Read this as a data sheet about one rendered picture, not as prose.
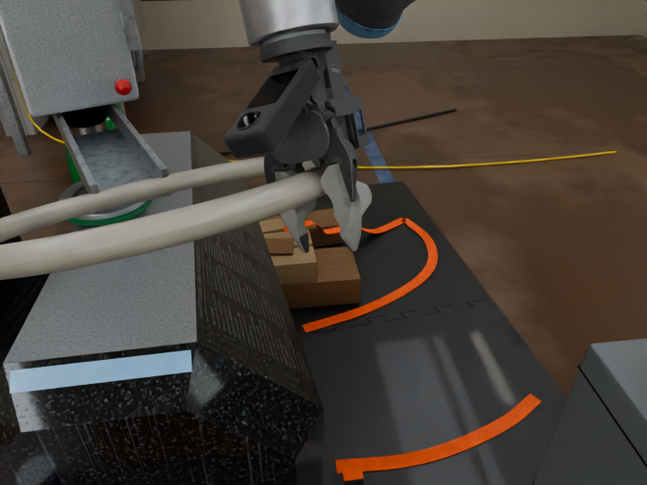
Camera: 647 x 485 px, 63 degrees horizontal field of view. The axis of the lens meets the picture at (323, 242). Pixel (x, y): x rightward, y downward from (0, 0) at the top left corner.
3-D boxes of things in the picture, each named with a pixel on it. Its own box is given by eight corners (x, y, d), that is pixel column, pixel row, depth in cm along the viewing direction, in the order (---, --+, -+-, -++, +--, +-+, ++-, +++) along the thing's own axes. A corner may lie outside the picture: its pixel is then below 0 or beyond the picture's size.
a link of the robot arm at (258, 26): (297, -29, 44) (214, 4, 50) (308, 32, 46) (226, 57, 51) (348, -19, 52) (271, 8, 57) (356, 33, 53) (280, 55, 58)
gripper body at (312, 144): (373, 150, 56) (352, 32, 54) (333, 165, 50) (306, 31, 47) (314, 159, 61) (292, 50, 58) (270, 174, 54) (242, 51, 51)
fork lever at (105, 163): (29, 101, 132) (22, 81, 130) (108, 89, 140) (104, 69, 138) (73, 219, 82) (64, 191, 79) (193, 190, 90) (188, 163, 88)
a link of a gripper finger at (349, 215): (397, 230, 56) (364, 148, 55) (372, 247, 51) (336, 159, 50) (372, 237, 58) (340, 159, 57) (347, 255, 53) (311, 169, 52)
